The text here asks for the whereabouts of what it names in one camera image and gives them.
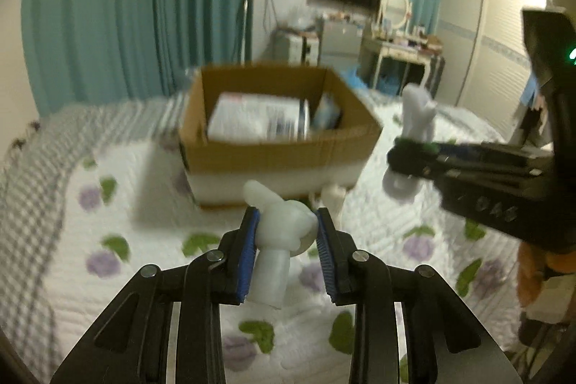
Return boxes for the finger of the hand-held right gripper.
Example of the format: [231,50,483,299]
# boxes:
[387,151,549,190]
[392,140,555,170]

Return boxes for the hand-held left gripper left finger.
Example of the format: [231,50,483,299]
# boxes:
[50,208,262,384]

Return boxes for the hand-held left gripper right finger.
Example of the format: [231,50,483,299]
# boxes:
[316,208,526,384]

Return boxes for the white plastic pipe fitting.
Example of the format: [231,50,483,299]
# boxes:
[243,180,316,309]

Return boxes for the white plastic tube piece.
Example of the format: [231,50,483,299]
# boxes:
[382,83,438,205]

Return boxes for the brown cardboard box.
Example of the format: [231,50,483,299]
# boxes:
[177,63,384,210]

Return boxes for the person's right hand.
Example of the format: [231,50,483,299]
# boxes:
[517,241,550,309]

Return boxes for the small white plush toy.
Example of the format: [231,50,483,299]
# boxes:
[320,185,348,228]

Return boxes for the dark hanging clothes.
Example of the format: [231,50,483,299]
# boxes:
[512,76,556,148]

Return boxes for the white wardrobe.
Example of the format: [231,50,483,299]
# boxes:
[442,0,549,144]

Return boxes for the white floral quilt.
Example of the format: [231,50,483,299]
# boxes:
[18,89,525,384]

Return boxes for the white dressing table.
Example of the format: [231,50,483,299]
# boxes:
[359,24,445,93]

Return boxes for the blue plastic bag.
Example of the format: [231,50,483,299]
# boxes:
[339,66,375,91]

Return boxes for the white plastic package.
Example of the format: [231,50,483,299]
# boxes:
[206,92,312,142]

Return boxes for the small blue white package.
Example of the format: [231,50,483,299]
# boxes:
[312,94,343,129]

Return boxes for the oval white vanity mirror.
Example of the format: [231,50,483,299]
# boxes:
[379,0,413,32]

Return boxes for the grey mini fridge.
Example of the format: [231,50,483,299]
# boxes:
[316,16,366,68]

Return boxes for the small white appliance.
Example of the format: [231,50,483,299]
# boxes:
[271,30,321,65]

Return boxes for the grey checked bed sheet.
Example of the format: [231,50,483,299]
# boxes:
[0,94,192,380]

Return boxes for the thin metal pole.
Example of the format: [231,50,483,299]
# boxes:
[242,0,251,64]

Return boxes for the wide teal curtain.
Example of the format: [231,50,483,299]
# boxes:
[20,0,260,117]

